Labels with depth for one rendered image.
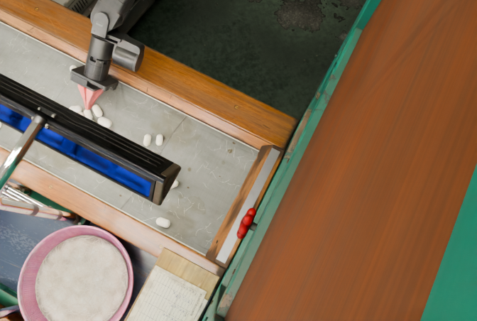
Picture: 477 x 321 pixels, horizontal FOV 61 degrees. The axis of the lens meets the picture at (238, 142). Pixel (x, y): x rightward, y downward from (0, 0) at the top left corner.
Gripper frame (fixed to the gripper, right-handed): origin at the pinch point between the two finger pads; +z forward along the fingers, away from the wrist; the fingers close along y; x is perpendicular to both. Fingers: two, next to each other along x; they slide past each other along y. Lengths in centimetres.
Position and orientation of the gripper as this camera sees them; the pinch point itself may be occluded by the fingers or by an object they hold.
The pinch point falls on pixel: (88, 106)
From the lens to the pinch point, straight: 113.9
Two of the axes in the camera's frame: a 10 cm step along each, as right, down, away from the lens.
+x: 2.7, -3.7, 8.9
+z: -3.6, 8.2, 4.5
